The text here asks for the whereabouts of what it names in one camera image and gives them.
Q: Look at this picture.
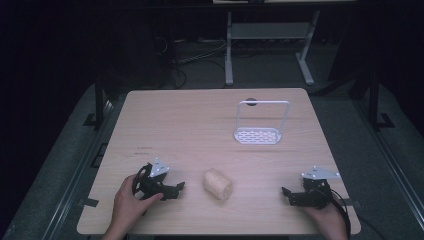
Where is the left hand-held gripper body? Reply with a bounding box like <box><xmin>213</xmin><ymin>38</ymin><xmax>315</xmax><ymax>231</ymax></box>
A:
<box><xmin>132</xmin><ymin>157</ymin><xmax>172</xmax><ymax>202</ymax></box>

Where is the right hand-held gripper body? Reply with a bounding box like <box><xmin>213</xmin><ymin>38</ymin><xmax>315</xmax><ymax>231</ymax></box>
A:
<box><xmin>292</xmin><ymin>165</ymin><xmax>342</xmax><ymax>210</ymax></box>

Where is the beige loofah sponge roll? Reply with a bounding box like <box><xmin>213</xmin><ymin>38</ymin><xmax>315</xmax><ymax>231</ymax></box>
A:
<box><xmin>202</xmin><ymin>167</ymin><xmax>234</xmax><ymax>202</ymax></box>

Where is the white perforated rack with handle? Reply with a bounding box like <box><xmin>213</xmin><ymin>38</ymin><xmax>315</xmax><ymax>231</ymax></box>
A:
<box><xmin>232</xmin><ymin>99</ymin><xmax>292</xmax><ymax>146</ymax></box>

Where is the person's left hand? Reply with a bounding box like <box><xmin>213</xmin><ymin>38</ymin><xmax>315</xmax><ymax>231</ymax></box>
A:
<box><xmin>112</xmin><ymin>174</ymin><xmax>165</xmax><ymax>232</ymax></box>

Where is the person's right hand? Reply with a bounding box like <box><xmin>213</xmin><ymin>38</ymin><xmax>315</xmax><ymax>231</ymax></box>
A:
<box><xmin>301</xmin><ymin>201</ymin><xmax>349</xmax><ymax>240</ymax></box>

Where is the grey tape strip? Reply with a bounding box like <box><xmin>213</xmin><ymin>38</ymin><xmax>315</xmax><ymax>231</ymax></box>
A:
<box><xmin>342</xmin><ymin>198</ymin><xmax>364</xmax><ymax>208</ymax></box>
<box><xmin>77</xmin><ymin>197</ymin><xmax>100</xmax><ymax>208</ymax></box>

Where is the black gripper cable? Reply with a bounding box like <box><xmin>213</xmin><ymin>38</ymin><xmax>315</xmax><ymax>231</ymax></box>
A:
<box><xmin>328</xmin><ymin>187</ymin><xmax>353</xmax><ymax>240</ymax></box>

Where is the black metal post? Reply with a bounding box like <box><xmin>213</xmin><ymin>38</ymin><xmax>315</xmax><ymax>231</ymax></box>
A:
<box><xmin>367</xmin><ymin>71</ymin><xmax>396</xmax><ymax>131</ymax></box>
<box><xmin>83</xmin><ymin>68</ymin><xmax>106</xmax><ymax>129</ymax></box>

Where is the bundle of floor cables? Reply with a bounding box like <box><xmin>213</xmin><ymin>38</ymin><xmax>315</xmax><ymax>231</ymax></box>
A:
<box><xmin>154</xmin><ymin>35</ymin><xmax>228</xmax><ymax>90</ymax></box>

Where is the white metal desk frame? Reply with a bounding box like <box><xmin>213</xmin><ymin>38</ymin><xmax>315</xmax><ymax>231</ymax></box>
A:
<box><xmin>224</xmin><ymin>9</ymin><xmax>322</xmax><ymax>87</ymax></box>

